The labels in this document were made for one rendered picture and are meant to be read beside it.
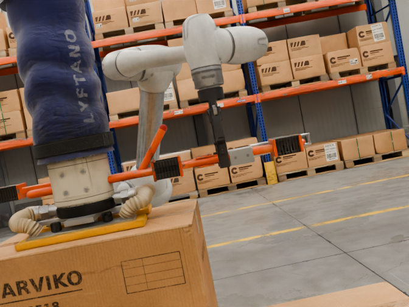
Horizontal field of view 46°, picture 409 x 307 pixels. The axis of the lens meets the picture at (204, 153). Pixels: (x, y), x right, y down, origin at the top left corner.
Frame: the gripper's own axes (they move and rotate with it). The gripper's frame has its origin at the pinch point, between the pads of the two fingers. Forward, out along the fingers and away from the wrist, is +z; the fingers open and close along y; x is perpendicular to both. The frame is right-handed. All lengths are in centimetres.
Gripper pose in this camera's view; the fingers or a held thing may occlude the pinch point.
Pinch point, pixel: (222, 156)
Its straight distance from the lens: 141.7
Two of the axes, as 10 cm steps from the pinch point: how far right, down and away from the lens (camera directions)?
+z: 1.9, 9.8, 0.5
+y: 0.2, 0.4, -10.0
